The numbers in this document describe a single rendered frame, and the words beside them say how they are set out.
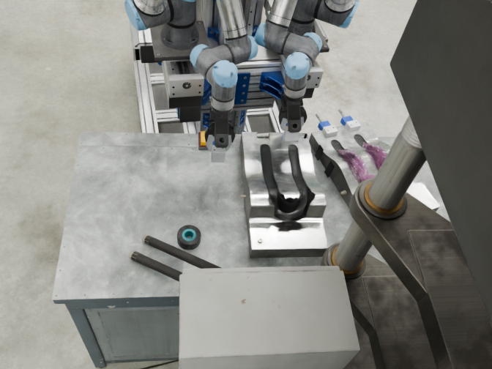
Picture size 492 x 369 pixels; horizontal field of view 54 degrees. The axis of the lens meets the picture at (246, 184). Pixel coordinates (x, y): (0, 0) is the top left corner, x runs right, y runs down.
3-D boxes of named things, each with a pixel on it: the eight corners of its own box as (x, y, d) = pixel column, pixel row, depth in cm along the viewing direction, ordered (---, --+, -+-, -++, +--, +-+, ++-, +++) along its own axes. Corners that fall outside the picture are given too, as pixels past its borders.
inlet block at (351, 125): (332, 115, 206) (335, 105, 202) (342, 113, 208) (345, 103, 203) (346, 137, 199) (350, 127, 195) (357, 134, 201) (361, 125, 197)
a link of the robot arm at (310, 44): (294, 23, 162) (282, 46, 157) (326, 35, 160) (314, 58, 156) (292, 40, 169) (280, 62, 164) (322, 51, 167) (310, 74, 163)
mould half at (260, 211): (239, 146, 193) (242, 123, 183) (302, 148, 197) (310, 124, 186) (250, 258, 164) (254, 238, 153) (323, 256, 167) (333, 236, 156)
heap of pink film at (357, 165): (332, 151, 190) (337, 138, 183) (370, 141, 195) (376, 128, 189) (364, 203, 176) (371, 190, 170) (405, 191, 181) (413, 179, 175)
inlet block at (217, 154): (209, 135, 181) (210, 125, 177) (222, 135, 182) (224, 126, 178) (211, 162, 174) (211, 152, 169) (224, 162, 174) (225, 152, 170)
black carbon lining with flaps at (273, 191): (258, 147, 185) (261, 130, 177) (299, 148, 187) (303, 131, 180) (267, 224, 164) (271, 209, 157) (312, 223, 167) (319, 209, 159)
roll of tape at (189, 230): (193, 226, 169) (194, 221, 166) (204, 244, 165) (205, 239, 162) (173, 236, 166) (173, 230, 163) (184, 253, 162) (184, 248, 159)
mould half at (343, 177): (308, 141, 199) (314, 122, 191) (362, 129, 207) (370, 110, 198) (369, 241, 173) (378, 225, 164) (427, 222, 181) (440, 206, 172)
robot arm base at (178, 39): (159, 27, 195) (157, 5, 188) (195, 25, 199) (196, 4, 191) (162, 50, 187) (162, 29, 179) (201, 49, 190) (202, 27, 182)
